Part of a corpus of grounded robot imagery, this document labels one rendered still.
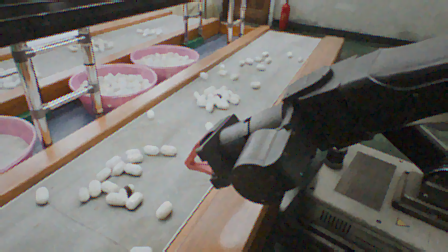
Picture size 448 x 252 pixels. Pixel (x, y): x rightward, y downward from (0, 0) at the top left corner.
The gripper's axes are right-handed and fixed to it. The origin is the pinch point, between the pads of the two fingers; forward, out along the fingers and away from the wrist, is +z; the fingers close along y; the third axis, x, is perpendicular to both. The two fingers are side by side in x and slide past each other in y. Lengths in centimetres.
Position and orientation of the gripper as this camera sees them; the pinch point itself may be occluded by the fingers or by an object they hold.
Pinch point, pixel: (190, 163)
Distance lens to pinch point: 47.8
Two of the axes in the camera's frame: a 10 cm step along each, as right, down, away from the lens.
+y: -4.4, 4.7, -7.6
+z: -7.1, 3.3, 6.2
